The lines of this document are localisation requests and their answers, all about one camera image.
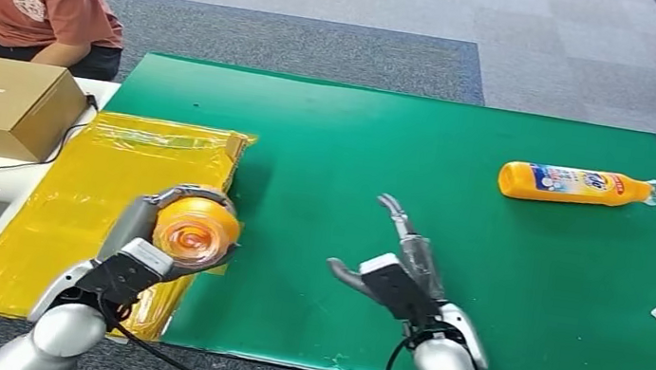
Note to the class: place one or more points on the white side table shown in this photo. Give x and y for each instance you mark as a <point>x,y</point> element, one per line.
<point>5,179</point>

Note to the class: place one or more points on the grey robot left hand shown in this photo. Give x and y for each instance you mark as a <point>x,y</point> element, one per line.
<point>129,224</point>

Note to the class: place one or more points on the orange bottle with white label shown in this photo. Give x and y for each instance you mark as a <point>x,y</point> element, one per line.
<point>195,232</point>

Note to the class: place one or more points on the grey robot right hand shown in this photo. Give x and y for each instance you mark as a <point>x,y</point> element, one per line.
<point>422,262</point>

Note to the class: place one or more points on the person's forearm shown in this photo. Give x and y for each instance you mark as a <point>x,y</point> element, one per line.
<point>63,55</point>

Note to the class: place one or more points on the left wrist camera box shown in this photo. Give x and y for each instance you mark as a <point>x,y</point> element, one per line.
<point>126,274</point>

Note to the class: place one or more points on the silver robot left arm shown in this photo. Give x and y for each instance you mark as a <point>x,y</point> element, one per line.
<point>61,332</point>

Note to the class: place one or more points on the green table mat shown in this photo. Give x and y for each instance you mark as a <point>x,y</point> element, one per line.
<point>370,151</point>

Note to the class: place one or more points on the orange bottle with blue label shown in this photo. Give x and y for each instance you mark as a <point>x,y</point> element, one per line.
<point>569,185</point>

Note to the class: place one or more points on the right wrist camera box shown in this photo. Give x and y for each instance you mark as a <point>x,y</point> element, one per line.
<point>399,291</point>

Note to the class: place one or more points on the yellow plastic wrapped carton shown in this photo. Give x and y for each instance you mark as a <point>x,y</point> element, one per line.
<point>100,179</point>

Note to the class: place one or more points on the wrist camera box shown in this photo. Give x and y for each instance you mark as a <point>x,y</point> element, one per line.
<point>126,274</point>
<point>399,291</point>

